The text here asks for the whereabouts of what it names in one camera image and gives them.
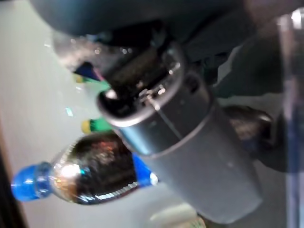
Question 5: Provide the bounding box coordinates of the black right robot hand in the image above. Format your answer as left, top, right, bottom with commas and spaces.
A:
30, 0, 263, 225

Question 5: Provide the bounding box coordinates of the pepsi cola bottle blue cap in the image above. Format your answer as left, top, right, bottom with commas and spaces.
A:
10, 105, 276, 210

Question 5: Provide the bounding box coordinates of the green soda bottle yellow cap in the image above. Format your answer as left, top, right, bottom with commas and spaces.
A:
81, 118, 115, 133
75, 74, 112, 94

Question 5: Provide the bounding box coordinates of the black shelf board clear rail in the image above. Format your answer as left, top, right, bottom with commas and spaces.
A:
213, 7, 304, 228

